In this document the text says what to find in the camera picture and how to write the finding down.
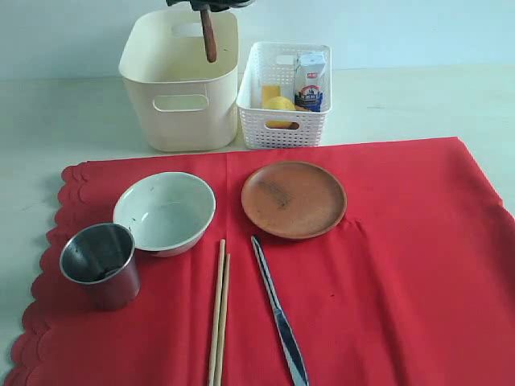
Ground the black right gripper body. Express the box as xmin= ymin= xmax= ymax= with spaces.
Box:
xmin=209 ymin=0 xmax=254 ymax=12

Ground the dark wooden spoon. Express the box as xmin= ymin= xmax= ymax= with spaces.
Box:
xmin=200 ymin=9 xmax=217 ymax=63

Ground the yellow cheese wedge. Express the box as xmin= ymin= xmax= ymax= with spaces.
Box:
xmin=262 ymin=84 xmax=281 ymax=108

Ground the small milk carton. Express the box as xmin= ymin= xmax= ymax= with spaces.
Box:
xmin=294 ymin=51 xmax=327 ymax=113

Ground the yellow lemon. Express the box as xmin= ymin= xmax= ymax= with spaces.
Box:
xmin=262 ymin=96 xmax=296 ymax=129

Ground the brown wooden plate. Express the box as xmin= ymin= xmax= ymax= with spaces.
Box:
xmin=241 ymin=161 xmax=348 ymax=240

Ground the silver table knife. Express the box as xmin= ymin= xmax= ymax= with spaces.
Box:
xmin=250 ymin=235 xmax=309 ymax=386

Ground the fried chicken nugget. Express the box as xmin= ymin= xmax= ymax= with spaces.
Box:
xmin=290 ymin=105 xmax=311 ymax=130

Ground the white lattice plastic basket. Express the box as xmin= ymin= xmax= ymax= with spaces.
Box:
xmin=237 ymin=42 xmax=332 ymax=149

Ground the cream plastic bin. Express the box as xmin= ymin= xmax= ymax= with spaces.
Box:
xmin=118 ymin=8 xmax=239 ymax=152

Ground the white ceramic bowl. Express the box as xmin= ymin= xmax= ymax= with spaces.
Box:
xmin=113 ymin=172 xmax=216 ymax=257

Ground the stainless steel cup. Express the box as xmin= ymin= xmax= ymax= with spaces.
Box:
xmin=60 ymin=223 xmax=141 ymax=310

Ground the left wooden chopstick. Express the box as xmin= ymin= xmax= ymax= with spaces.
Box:
xmin=208 ymin=239 xmax=225 ymax=386

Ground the wooden chopstick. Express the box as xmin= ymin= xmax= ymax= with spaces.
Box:
xmin=214 ymin=253 xmax=230 ymax=386
xmin=208 ymin=239 xmax=225 ymax=386

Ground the right wooden chopstick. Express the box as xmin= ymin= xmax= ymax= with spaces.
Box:
xmin=214 ymin=253 xmax=230 ymax=386

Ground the red scalloped tablecloth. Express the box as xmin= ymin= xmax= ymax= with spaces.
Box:
xmin=5 ymin=138 xmax=514 ymax=385

